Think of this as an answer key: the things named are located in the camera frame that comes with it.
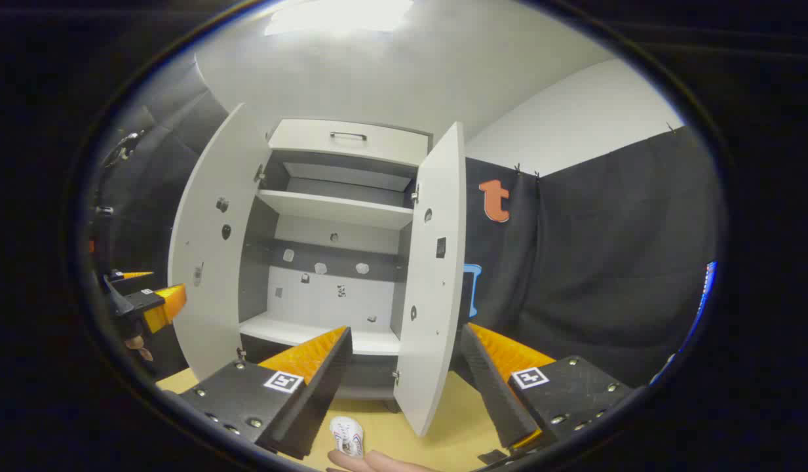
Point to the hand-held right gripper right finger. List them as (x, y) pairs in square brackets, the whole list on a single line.
[(495, 393)]

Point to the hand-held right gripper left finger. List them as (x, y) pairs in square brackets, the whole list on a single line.
[(318, 400)]

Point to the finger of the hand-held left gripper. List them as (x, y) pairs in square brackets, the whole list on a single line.
[(164, 305), (132, 275)]

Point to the white cabinet door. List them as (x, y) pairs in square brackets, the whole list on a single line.
[(436, 328), (207, 295)]

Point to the white striped shoe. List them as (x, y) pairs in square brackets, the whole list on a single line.
[(348, 436)]

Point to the white shoe cabinet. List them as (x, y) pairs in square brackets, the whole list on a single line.
[(338, 210)]

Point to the white cabinet drawer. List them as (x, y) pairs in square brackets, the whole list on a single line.
[(377, 147)]

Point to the black backdrop cloth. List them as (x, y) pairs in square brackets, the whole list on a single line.
[(607, 262)]

